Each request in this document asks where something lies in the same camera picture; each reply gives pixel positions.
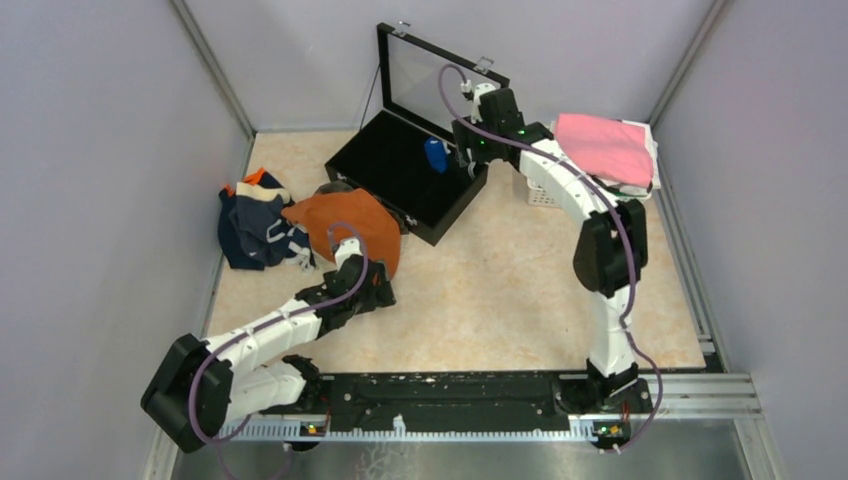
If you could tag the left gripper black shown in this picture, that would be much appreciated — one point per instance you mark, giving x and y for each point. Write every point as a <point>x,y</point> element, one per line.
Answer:
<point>379,295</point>

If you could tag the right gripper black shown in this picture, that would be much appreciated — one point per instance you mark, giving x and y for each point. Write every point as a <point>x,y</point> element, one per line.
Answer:
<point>465,135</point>

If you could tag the royal blue underwear white trim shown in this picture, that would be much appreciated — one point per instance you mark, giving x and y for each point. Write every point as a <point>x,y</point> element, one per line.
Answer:
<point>437,153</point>

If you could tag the orange underwear cream waistband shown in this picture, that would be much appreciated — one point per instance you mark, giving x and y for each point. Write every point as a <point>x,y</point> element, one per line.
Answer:
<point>375,225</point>

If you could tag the black display case glass lid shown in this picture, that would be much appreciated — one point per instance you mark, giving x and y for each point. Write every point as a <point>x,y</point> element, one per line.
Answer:
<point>386,156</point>

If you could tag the olive grey underwear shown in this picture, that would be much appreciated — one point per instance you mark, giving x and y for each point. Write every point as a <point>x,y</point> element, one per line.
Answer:
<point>336,186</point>

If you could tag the dark blue underwear cream waistband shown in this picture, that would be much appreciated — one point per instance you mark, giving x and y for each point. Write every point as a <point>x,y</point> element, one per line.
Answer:
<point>288,243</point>

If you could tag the navy underwear orange waistband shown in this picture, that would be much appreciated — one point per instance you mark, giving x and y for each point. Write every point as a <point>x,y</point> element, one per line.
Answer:
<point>232,238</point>

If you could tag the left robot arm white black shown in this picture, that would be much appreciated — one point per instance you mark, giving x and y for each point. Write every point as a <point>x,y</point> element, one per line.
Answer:
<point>201,385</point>

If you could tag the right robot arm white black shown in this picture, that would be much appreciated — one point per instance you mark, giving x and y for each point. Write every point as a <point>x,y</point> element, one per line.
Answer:
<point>611,249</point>

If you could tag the pink folded cloth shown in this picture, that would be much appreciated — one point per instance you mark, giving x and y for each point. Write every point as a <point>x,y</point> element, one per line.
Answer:
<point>606,149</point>

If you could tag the white cloths in basket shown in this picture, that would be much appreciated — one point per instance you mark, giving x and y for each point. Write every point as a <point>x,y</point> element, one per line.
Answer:
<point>646,142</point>

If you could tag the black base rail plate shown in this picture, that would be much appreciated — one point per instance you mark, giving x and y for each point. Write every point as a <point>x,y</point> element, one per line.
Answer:
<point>461,402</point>

